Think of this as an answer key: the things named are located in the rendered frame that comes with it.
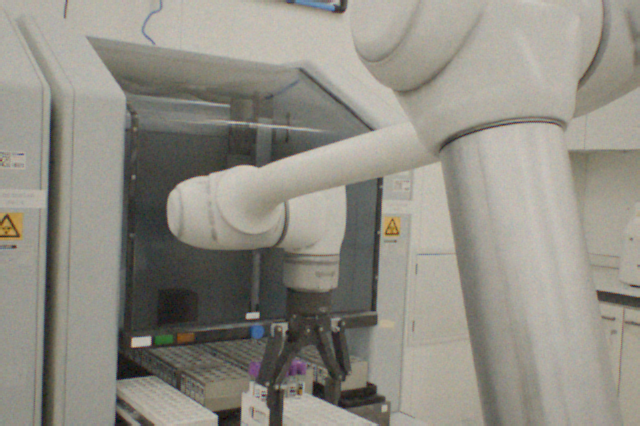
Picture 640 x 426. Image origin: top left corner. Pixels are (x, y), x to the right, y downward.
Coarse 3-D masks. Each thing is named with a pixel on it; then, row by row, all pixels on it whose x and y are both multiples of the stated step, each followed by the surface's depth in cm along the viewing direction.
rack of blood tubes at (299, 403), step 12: (252, 396) 124; (288, 396) 124; (300, 396) 125; (312, 396) 125; (264, 408) 119; (288, 408) 118; (300, 408) 118; (312, 408) 118; (324, 408) 118; (336, 408) 118; (252, 420) 122; (288, 420) 113; (300, 420) 112; (312, 420) 113; (324, 420) 112; (336, 420) 112; (348, 420) 112; (360, 420) 113
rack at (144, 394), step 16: (128, 384) 148; (144, 384) 147; (160, 384) 148; (128, 400) 139; (144, 400) 138; (160, 400) 138; (176, 400) 138; (128, 416) 139; (144, 416) 140; (160, 416) 130; (176, 416) 130; (192, 416) 129; (208, 416) 131
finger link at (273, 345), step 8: (280, 328) 113; (280, 336) 113; (272, 344) 113; (280, 344) 113; (264, 352) 114; (272, 352) 113; (264, 360) 114; (272, 360) 113; (264, 368) 113; (272, 368) 113; (264, 376) 113; (264, 384) 112
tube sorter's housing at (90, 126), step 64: (64, 64) 136; (320, 64) 193; (64, 128) 128; (128, 128) 175; (64, 192) 128; (384, 192) 170; (64, 256) 129; (384, 256) 171; (64, 320) 129; (64, 384) 131; (384, 384) 174
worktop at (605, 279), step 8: (592, 272) 356; (600, 272) 359; (608, 272) 361; (616, 272) 363; (600, 280) 327; (608, 280) 328; (616, 280) 330; (600, 288) 315; (608, 288) 312; (616, 288) 309; (624, 288) 306; (632, 288) 305
